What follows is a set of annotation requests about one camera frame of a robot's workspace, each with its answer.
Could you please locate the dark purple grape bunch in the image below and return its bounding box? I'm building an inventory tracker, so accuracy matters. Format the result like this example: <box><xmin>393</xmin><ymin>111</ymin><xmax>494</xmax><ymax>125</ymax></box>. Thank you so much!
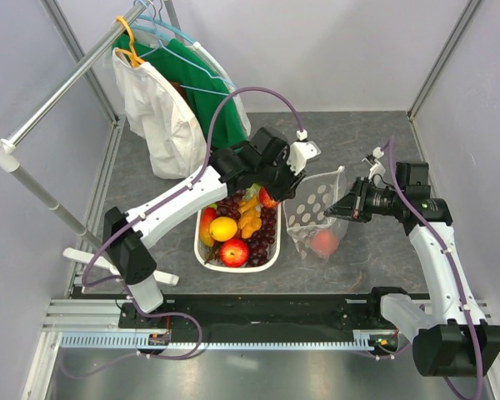
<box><xmin>215</xmin><ymin>190</ymin><xmax>245</xmax><ymax>220</ymax></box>

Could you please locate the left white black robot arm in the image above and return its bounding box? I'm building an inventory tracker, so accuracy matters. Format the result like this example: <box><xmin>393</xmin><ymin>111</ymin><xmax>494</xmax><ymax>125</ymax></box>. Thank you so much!
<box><xmin>103</xmin><ymin>127</ymin><xmax>319</xmax><ymax>328</ymax></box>

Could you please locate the yellow ginger root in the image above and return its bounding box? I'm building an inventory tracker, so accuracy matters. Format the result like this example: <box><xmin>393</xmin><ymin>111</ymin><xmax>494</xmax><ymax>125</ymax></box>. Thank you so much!
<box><xmin>237</xmin><ymin>196</ymin><xmax>262</xmax><ymax>239</ymax></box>

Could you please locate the red apple back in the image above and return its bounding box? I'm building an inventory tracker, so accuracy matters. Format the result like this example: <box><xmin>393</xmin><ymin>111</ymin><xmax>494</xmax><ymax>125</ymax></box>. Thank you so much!
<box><xmin>259</xmin><ymin>187</ymin><xmax>279</xmax><ymax>209</ymax></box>

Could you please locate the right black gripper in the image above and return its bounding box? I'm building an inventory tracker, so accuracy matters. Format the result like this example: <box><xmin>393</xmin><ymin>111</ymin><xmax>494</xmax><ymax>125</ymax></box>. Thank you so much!
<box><xmin>325</xmin><ymin>177</ymin><xmax>404</xmax><ymax>223</ymax></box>

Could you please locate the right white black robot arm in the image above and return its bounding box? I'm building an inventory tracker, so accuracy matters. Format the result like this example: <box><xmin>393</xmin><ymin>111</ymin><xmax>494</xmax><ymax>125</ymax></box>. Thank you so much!
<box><xmin>324</xmin><ymin>162</ymin><xmax>500</xmax><ymax>378</ymax></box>

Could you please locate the clear polka dot zip bag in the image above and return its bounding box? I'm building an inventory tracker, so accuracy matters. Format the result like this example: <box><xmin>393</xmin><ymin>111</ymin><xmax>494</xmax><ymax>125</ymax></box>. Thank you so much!
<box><xmin>282</xmin><ymin>166</ymin><xmax>348</xmax><ymax>260</ymax></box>

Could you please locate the white plastic fruit basket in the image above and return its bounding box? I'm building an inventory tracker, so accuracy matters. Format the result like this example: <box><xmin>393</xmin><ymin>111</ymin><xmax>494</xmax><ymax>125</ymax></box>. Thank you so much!
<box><xmin>194</xmin><ymin>193</ymin><xmax>282</xmax><ymax>273</ymax></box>

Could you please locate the red yellow mango left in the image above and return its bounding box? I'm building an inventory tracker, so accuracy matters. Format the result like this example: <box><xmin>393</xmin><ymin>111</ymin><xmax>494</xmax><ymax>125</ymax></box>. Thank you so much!
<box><xmin>198</xmin><ymin>207</ymin><xmax>217</xmax><ymax>248</ymax></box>

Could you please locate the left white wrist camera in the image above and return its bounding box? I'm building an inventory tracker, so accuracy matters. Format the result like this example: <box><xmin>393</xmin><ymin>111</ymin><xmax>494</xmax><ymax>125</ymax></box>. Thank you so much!
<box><xmin>287</xmin><ymin>129</ymin><xmax>321</xmax><ymax>176</ymax></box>

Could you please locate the orange clothes hanger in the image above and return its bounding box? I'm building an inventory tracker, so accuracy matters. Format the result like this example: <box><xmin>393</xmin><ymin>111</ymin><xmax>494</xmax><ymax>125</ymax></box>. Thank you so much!
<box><xmin>114</xmin><ymin>16</ymin><xmax>144</xmax><ymax>68</ymax></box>

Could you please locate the blue clothes hanger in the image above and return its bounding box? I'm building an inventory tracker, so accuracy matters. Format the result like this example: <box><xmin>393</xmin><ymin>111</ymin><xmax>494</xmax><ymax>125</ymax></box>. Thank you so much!
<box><xmin>132</xmin><ymin>13</ymin><xmax>236</xmax><ymax>97</ymax></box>

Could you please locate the yellow lemon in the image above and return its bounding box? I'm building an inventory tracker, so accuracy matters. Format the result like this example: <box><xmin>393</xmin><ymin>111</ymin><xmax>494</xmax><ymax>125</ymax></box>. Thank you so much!
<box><xmin>208</xmin><ymin>217</ymin><xmax>238</xmax><ymax>242</ymax></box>

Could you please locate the dark grape bunch right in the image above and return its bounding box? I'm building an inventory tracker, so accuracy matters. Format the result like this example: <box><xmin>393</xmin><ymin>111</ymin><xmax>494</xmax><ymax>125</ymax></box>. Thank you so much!
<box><xmin>245</xmin><ymin>207</ymin><xmax>278</xmax><ymax>267</ymax></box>

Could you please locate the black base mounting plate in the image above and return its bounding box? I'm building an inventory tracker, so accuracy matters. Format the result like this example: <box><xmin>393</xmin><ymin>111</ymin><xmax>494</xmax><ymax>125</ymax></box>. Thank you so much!
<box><xmin>117</xmin><ymin>291</ymin><xmax>430</xmax><ymax>338</ymax></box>

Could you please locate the white shirt on hanger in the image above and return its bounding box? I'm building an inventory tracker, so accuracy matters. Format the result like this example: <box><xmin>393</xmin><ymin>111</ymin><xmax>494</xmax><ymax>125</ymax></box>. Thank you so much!
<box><xmin>112</xmin><ymin>47</ymin><xmax>207</xmax><ymax>179</ymax></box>

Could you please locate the metal clothes rack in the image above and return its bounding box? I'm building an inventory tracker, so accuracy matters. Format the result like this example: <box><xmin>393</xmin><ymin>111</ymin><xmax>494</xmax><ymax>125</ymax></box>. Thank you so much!
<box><xmin>0</xmin><ymin>0</ymin><xmax>180</xmax><ymax>288</ymax></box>

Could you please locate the green shirt on hanger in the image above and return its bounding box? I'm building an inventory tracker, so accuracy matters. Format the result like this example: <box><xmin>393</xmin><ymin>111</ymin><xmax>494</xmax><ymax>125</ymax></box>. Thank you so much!
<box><xmin>134</xmin><ymin>39</ymin><xmax>246</xmax><ymax>148</ymax></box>

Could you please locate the red apple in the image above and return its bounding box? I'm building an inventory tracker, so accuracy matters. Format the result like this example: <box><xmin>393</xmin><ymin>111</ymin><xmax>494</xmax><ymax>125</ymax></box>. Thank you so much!
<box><xmin>259</xmin><ymin>187</ymin><xmax>279</xmax><ymax>209</ymax></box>
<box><xmin>220</xmin><ymin>238</ymin><xmax>250</xmax><ymax>268</ymax></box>

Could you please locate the pink peach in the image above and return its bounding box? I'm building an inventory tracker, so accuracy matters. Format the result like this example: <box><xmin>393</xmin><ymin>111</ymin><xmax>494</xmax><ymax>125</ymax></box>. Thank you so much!
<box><xmin>310</xmin><ymin>229</ymin><xmax>339</xmax><ymax>258</ymax></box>

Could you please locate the red apple front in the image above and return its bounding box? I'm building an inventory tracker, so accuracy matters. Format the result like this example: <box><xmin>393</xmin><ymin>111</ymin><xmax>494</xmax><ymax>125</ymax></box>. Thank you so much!
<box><xmin>220</xmin><ymin>238</ymin><xmax>250</xmax><ymax>268</ymax></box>

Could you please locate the light blue cable duct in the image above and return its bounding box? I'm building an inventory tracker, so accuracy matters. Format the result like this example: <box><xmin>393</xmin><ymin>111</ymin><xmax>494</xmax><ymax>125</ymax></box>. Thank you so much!
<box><xmin>60</xmin><ymin>332</ymin><xmax>405</xmax><ymax>352</ymax></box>

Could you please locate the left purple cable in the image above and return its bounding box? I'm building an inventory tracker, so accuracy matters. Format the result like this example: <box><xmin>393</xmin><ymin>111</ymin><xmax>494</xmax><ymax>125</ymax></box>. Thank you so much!
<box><xmin>57</xmin><ymin>86</ymin><xmax>309</xmax><ymax>378</ymax></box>

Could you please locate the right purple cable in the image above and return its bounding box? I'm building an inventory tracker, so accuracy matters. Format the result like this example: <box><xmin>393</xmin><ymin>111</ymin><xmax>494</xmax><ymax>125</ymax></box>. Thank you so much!
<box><xmin>353</xmin><ymin>135</ymin><xmax>484</xmax><ymax>400</ymax></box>

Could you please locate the purple cable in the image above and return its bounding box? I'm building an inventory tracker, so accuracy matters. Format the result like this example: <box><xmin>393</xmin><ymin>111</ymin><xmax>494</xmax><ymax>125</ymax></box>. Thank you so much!
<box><xmin>57</xmin><ymin>86</ymin><xmax>309</xmax><ymax>378</ymax></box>
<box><xmin>353</xmin><ymin>135</ymin><xmax>484</xmax><ymax>400</ymax></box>

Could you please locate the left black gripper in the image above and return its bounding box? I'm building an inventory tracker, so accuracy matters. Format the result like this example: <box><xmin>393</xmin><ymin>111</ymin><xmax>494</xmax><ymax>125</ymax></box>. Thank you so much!
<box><xmin>255</xmin><ymin>152</ymin><xmax>306</xmax><ymax>203</ymax></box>

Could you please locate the green cabbage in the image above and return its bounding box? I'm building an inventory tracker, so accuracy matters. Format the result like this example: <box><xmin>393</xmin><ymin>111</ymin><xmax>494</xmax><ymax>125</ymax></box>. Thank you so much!
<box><xmin>243</xmin><ymin>183</ymin><xmax>262</xmax><ymax>201</ymax></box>

